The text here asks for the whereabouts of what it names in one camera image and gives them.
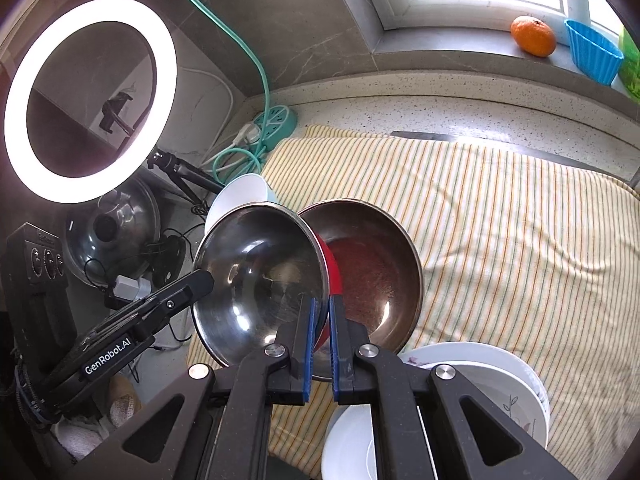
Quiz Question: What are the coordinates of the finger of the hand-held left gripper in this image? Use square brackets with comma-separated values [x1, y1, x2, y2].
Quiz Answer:
[142, 268, 216, 332]

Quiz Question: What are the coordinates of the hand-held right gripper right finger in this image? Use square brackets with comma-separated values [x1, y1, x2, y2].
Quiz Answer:
[328, 296, 576, 480]

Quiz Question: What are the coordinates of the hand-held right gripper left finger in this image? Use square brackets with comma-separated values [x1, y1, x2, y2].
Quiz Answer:
[65, 294, 319, 480]

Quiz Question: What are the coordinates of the small steel bowl red outside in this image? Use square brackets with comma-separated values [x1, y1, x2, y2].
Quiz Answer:
[191, 202, 346, 381]

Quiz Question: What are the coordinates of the large steel bowl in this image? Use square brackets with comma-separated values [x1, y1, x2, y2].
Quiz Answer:
[298, 199, 425, 356]

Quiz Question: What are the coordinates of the white plate grey floral print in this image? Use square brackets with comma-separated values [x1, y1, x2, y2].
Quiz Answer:
[321, 357, 548, 480]

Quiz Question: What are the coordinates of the person's left hand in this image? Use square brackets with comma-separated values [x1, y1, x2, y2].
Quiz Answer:
[55, 375, 142, 461]

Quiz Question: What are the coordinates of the white charger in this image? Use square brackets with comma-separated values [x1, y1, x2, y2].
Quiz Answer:
[112, 274, 151, 306]

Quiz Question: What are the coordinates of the steel pot lid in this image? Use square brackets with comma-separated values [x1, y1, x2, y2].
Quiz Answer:
[65, 177, 163, 286]

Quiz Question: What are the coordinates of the white bowl teal outside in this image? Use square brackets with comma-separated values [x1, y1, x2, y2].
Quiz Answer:
[204, 173, 276, 233]

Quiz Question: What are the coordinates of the black tripod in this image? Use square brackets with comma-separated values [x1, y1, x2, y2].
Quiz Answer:
[147, 147, 226, 211]

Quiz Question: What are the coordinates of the teal power strip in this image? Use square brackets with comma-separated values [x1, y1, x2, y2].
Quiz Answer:
[252, 105, 298, 153]

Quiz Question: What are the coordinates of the striped yellow towel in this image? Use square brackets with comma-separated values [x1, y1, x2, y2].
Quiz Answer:
[260, 124, 640, 480]

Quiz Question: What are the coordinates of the orange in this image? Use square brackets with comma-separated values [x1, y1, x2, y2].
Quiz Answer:
[510, 15, 557, 57]

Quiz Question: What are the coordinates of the blue fluted cup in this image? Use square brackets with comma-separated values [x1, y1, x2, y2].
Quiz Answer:
[564, 19, 626, 86]

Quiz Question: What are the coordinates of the green dish soap bottle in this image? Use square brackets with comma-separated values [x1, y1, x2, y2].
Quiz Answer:
[617, 25, 640, 103]

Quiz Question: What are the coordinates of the white power cable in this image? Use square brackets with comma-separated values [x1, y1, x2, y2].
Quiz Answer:
[177, 65, 261, 166]

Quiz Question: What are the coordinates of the green hose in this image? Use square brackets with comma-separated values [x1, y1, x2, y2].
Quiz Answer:
[150, 0, 273, 186]

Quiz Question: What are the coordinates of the ring light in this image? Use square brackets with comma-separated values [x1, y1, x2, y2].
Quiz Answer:
[2, 0, 178, 205]

